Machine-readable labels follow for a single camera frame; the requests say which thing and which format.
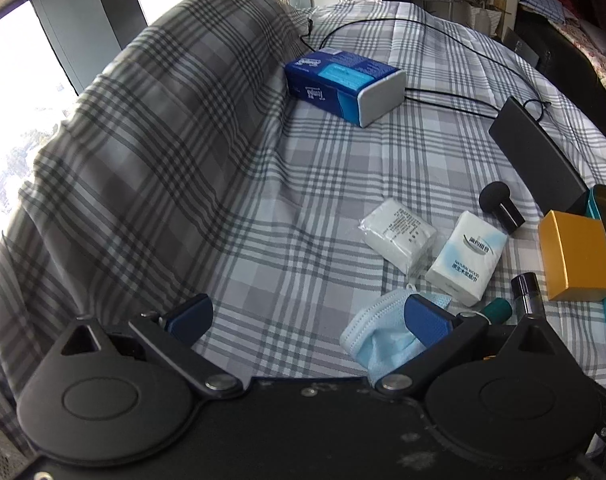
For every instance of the white pocket tissue pack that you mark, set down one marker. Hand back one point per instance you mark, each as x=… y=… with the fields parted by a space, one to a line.
x=467 y=260

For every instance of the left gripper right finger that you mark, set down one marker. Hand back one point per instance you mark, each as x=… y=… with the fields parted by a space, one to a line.
x=442 y=334

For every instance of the dark glass bottle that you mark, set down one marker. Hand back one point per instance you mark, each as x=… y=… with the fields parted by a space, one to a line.
x=526 y=296

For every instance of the white plant pot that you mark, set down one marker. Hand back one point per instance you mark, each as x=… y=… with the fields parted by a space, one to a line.
x=488 y=16

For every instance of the teal beige makeup sponge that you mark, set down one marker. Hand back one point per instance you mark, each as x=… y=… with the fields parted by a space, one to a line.
x=497 y=311

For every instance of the blue tissue pack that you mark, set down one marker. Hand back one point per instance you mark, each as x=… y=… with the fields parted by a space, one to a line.
x=345 y=84

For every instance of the blue checkered pillow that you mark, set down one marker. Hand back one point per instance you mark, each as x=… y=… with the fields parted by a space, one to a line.
x=540 y=0

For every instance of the plaid checkered bed cloth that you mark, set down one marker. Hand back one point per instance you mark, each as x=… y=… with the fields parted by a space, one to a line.
x=187 y=167

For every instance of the cotton pads plastic packet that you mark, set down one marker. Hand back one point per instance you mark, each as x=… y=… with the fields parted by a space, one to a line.
x=398 y=235

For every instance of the black power bank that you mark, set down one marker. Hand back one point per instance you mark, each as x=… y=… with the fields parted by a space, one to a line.
x=547 y=173

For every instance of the black leather sofa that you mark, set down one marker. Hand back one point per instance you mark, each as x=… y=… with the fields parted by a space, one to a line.
x=560 y=61

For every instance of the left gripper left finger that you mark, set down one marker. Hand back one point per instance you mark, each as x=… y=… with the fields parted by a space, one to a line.
x=168 y=338

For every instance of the blue face mask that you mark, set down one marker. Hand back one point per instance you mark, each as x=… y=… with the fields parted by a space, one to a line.
x=377 y=337

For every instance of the gold cardboard box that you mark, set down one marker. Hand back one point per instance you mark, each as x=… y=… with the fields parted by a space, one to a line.
x=573 y=252

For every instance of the floral cushion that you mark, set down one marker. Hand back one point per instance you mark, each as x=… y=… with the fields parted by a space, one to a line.
x=590 y=41

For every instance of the black makeup sponge brush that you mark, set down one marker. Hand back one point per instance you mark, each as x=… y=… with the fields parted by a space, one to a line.
x=495 y=199

